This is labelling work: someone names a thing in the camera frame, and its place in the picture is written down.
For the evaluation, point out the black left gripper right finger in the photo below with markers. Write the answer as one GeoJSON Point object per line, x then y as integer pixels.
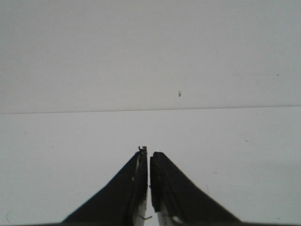
{"type": "Point", "coordinates": [176, 199]}

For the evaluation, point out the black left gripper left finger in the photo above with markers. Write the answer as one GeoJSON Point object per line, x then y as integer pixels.
{"type": "Point", "coordinates": [122, 200]}

